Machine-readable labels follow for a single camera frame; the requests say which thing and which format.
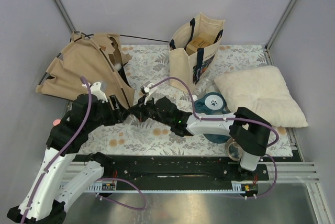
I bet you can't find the pink cap juice bottle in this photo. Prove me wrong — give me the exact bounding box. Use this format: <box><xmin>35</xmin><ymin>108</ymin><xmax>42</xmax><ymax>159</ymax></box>
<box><xmin>53</xmin><ymin>119</ymin><xmax>61</xmax><ymax>126</ymax></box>

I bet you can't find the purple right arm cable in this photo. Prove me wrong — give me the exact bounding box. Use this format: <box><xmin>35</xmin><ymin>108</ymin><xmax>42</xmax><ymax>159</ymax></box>
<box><xmin>142</xmin><ymin>77</ymin><xmax>280</xmax><ymax>201</ymax></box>

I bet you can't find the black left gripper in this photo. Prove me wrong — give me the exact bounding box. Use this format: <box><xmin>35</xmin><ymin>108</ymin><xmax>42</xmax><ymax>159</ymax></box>
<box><xmin>87</xmin><ymin>94</ymin><xmax>131</xmax><ymax>131</ymax></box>

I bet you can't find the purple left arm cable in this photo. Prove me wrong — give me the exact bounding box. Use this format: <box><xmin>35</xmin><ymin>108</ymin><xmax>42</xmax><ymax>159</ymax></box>
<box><xmin>19</xmin><ymin>76</ymin><xmax>147</xmax><ymax>224</ymax></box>

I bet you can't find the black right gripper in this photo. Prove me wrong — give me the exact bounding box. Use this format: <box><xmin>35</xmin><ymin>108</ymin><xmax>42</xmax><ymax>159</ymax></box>
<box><xmin>130</xmin><ymin>94</ymin><xmax>172</xmax><ymax>127</ymax></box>

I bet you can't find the steel pet bowl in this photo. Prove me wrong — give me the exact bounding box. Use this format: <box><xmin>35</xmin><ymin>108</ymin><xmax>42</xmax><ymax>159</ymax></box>
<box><xmin>225</xmin><ymin>138</ymin><xmax>243</xmax><ymax>161</ymax></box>

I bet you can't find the white pompom toy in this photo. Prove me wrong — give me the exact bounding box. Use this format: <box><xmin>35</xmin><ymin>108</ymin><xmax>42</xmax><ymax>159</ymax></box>
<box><xmin>114</xmin><ymin>63</ymin><xmax>122</xmax><ymax>71</ymax></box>

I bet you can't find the beige fabric pet tent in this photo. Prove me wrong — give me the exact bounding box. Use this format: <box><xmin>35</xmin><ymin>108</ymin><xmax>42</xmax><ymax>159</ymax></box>
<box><xmin>36</xmin><ymin>32</ymin><xmax>135</xmax><ymax>106</ymax></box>

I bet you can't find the cream fluffy pillow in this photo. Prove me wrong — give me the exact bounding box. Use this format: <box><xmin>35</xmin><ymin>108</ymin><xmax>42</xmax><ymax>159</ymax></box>
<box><xmin>214</xmin><ymin>65</ymin><xmax>308</xmax><ymax>128</ymax></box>

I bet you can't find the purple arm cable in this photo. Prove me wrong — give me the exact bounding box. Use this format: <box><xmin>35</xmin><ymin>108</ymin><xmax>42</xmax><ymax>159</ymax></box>
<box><xmin>19</xmin><ymin>76</ymin><xmax>147</xmax><ymax>224</ymax></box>
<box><xmin>142</xmin><ymin>77</ymin><xmax>280</xmax><ymax>201</ymax></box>

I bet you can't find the white slotted cable duct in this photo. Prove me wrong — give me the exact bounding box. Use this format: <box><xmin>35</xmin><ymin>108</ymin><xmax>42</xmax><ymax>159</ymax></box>
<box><xmin>82</xmin><ymin>177</ymin><xmax>245</xmax><ymax>194</ymax></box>

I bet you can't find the floral patterned mat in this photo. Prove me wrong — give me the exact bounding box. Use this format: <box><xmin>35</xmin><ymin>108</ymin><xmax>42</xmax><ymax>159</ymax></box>
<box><xmin>56</xmin><ymin>43</ymin><xmax>294</xmax><ymax>156</ymax></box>

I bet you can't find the aluminium frame rail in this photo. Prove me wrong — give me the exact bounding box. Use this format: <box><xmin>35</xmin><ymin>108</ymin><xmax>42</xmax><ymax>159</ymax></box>
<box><xmin>35</xmin><ymin>161</ymin><xmax>321</xmax><ymax>183</ymax></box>

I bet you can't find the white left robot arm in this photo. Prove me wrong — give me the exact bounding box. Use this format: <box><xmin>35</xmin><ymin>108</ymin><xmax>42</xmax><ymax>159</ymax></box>
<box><xmin>7</xmin><ymin>92</ymin><xmax>129</xmax><ymax>223</ymax></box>

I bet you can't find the brown cardboard box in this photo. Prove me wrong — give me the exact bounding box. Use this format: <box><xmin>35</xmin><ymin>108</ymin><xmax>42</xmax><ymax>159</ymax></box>
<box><xmin>185</xmin><ymin>33</ymin><xmax>215</xmax><ymax>55</ymax></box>

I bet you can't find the cream canvas tote bag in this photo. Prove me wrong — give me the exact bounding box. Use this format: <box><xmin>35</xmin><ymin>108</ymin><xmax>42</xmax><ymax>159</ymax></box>
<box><xmin>169</xmin><ymin>13</ymin><xmax>225</xmax><ymax>91</ymax></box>

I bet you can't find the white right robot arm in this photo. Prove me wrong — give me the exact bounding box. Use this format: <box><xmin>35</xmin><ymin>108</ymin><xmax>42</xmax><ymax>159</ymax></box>
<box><xmin>129</xmin><ymin>97</ymin><xmax>272</xmax><ymax>180</ymax></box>

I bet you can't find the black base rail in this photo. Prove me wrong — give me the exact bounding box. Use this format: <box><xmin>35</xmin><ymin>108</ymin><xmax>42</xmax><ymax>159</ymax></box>
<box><xmin>107</xmin><ymin>155</ymin><xmax>269</xmax><ymax>191</ymax></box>

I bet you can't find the teal double pet bowl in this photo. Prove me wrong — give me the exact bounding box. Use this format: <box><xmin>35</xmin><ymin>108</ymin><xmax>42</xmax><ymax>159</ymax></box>
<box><xmin>194</xmin><ymin>92</ymin><xmax>230</xmax><ymax>144</ymax></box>

